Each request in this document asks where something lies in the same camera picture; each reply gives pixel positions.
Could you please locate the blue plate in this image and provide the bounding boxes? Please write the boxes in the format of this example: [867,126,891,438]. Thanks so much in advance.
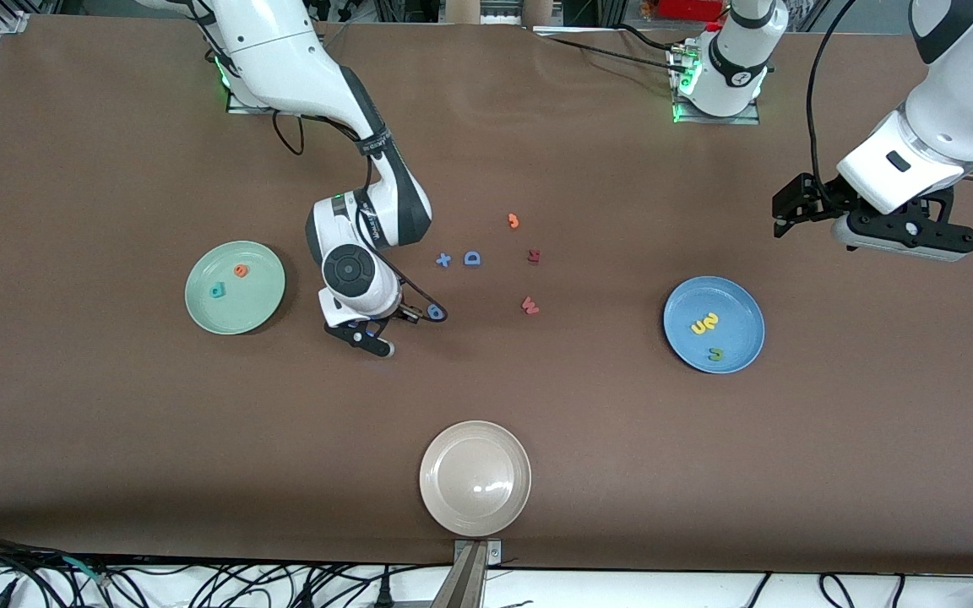
[663,276,766,374]

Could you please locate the pale green plate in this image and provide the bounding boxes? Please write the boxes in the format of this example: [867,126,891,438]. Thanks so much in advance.
[185,241,286,335]

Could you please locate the beige plate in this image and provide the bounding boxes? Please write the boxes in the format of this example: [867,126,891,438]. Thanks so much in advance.
[419,421,532,538]

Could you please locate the red box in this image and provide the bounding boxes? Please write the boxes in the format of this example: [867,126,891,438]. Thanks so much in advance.
[658,0,726,22]

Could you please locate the standing person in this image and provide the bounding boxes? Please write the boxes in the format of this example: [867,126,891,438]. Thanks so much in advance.
[444,0,560,26]

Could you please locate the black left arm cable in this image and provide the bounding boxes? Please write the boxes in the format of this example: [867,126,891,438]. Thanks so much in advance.
[805,0,863,182]

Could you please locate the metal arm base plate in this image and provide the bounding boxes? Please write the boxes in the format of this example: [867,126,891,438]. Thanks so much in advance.
[671,46,762,126]
[226,84,276,115]

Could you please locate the thin black cable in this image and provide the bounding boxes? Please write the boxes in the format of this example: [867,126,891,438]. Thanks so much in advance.
[537,32,694,77]

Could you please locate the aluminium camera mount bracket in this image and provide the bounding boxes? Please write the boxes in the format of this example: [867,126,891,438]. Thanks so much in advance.
[451,539,504,608]

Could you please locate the teal cable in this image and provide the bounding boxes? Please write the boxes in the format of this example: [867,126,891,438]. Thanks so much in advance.
[64,556,107,585]

